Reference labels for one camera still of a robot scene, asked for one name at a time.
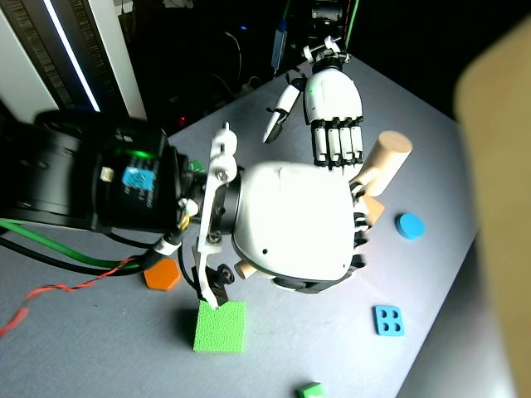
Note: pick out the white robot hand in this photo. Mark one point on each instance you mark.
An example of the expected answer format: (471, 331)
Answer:
(332, 95)
(290, 224)

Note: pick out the large orange block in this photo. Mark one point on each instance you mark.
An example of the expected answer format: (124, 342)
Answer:
(373, 209)

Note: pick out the blue and white device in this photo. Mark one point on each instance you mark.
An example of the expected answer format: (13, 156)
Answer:
(279, 43)

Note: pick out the blue round disc block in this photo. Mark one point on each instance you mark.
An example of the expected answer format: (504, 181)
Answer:
(410, 224)

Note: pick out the green textured block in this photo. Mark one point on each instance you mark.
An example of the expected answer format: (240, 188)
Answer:
(220, 329)

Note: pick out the blue square four-hole block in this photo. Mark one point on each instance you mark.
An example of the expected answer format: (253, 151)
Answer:
(389, 320)

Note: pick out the orange hexagon block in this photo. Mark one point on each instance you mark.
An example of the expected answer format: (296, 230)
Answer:
(162, 277)

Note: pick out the green letter cube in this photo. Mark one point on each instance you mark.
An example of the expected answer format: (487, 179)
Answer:
(311, 391)

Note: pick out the blurred tan panel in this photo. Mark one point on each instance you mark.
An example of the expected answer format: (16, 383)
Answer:
(502, 207)

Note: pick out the grey table cloth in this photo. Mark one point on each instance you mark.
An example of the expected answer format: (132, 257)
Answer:
(103, 352)

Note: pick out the white light strip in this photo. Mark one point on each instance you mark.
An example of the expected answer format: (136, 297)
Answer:
(72, 58)

